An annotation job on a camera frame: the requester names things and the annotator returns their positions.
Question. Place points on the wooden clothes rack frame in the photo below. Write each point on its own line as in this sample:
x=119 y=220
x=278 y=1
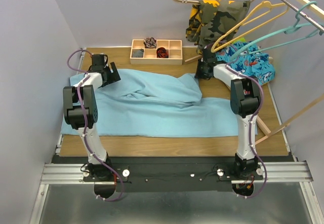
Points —
x=318 y=12

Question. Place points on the orange black rolled sock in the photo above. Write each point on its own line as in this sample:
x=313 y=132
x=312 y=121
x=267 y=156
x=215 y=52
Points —
x=162 y=52

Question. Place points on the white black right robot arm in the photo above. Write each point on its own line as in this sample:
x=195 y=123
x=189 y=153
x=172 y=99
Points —
x=246 y=99

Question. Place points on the aluminium front frame rail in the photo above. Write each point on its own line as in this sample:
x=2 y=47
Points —
x=67 y=194

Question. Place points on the grey rolled sock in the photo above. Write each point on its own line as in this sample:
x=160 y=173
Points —
x=138 y=53

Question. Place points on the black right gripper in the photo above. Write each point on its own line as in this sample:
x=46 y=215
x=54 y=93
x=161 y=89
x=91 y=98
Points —
x=197 y=74

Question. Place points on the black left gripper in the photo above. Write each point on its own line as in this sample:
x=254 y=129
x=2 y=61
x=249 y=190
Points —
x=114 y=76

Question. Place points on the metal hanging rod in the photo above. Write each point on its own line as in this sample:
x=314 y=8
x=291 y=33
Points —
x=291 y=1

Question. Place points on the light blue trousers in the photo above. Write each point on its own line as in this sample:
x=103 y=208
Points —
x=158 y=105

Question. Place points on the yellow plastic hanger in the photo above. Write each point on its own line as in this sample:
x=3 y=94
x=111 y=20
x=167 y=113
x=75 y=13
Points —
x=262 y=9

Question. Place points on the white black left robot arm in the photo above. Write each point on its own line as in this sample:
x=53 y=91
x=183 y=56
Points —
x=81 y=112

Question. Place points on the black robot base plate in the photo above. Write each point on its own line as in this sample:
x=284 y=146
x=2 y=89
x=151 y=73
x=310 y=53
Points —
x=178 y=174

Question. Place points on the blue shark print shorts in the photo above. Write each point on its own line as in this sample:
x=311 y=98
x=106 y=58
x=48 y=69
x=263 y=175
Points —
x=252 y=65

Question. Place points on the wooden compartment tray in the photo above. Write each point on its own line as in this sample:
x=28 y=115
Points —
x=174 y=48

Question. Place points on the patterned pink black sock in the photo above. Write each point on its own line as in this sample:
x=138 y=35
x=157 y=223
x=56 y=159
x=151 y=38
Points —
x=150 y=43

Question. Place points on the camouflage shorts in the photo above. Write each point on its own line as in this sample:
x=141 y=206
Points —
x=210 y=19

